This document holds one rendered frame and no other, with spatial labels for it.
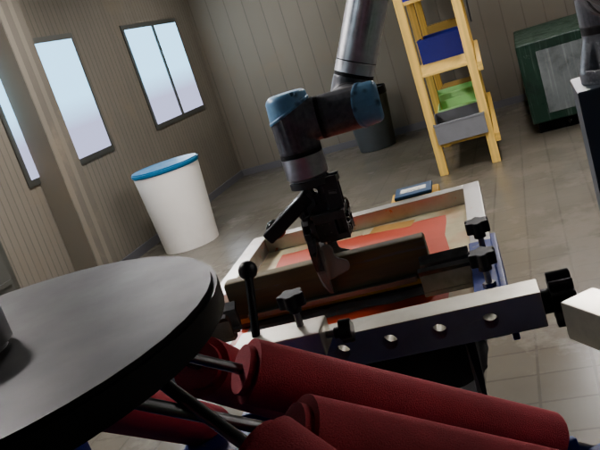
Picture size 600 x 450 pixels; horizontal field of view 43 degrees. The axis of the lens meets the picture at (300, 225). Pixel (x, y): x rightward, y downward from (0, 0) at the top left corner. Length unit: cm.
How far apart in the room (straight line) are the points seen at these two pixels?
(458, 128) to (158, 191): 257
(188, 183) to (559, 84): 331
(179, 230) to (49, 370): 625
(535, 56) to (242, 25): 393
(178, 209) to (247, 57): 339
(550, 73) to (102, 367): 669
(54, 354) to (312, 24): 889
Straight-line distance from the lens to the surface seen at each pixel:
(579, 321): 97
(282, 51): 937
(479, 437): 52
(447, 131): 634
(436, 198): 183
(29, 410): 36
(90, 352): 40
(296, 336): 99
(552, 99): 701
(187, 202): 659
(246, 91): 957
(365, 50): 140
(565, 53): 697
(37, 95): 618
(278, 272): 138
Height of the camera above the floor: 144
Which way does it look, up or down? 13 degrees down
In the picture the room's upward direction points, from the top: 18 degrees counter-clockwise
